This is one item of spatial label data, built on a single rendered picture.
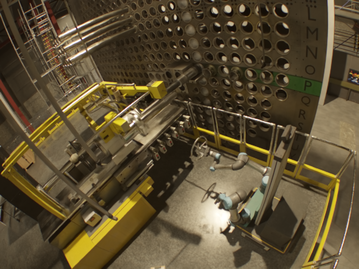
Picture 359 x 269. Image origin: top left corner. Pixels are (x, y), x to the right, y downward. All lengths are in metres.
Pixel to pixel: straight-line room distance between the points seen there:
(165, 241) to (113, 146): 1.67
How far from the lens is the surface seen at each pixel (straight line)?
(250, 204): 2.34
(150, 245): 3.00
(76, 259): 3.01
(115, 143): 2.52
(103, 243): 2.88
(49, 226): 3.06
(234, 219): 1.97
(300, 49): 2.86
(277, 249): 2.46
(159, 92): 1.58
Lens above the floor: 2.69
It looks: 40 degrees down
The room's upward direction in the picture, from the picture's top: 20 degrees counter-clockwise
